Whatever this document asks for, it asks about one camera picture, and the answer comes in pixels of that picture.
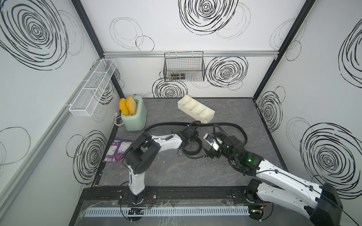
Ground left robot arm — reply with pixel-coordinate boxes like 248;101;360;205
122;122;202;203

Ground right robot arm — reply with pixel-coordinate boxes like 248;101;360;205
204;132;343;226

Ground cream compartment storage tray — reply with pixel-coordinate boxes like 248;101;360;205
177;95;215;124

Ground mint green toaster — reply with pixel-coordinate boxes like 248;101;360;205
121;95;147;131

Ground right toast slice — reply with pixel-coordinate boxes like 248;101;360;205
126;96;137;115

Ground toast slice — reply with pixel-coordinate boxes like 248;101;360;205
126;96;137;115
119;98;130;116

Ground left toast slice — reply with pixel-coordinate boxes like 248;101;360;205
119;98;130;116

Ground purple snack packet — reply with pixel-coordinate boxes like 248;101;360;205
103;139;132;163

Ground grey slotted cable duct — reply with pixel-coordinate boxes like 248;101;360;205
84;206;250;218

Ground items in wire basket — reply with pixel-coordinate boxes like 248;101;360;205
168;73;186;81

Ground black wire wall basket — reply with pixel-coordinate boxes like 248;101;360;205
163;51;206;82

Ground white wire wall shelf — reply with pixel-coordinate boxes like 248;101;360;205
69;58;117;117

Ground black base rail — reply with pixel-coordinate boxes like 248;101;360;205
79;186;251;204

